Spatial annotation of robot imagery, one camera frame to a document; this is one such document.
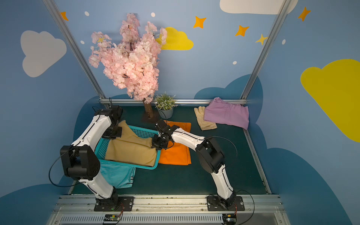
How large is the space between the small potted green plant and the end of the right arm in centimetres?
27

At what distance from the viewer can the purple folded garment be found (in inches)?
44.4

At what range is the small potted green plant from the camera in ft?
3.39
